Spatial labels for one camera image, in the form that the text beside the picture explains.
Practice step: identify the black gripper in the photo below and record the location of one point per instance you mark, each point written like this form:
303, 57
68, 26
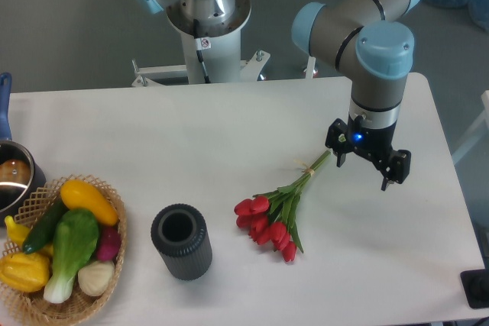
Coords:
373, 145

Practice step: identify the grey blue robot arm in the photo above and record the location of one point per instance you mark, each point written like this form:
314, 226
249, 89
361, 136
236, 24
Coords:
361, 39

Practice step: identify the red tulip bouquet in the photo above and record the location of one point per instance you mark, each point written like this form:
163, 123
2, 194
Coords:
270, 217

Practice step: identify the black device at edge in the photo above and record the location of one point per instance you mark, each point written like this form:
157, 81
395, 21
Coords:
475, 285

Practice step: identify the dark grey ribbed vase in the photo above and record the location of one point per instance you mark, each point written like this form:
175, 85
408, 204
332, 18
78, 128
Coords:
180, 235

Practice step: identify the purple red radish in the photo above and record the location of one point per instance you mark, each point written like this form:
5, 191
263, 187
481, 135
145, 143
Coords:
108, 245

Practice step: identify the yellow squash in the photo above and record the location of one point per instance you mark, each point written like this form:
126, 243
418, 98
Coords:
78, 194

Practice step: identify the white garlic bulb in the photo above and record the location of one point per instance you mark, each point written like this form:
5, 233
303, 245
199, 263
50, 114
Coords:
94, 278

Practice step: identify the green bok choy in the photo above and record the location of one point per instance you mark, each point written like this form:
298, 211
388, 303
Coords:
74, 242

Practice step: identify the woven wicker basket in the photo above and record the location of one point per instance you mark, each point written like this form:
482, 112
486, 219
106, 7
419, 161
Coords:
31, 308

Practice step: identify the dark green cucumber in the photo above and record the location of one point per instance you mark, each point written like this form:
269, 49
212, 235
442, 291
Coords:
42, 232

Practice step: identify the small yellow pumpkin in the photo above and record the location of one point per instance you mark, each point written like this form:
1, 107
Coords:
25, 272

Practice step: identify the yellow gourd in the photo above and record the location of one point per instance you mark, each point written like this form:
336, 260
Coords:
17, 233

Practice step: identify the white frame at right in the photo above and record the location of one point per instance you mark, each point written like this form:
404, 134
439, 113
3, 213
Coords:
476, 131

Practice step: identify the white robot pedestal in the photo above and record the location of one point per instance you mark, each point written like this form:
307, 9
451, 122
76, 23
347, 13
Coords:
210, 33

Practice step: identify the blue handled saucepan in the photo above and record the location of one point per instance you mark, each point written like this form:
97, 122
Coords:
20, 174

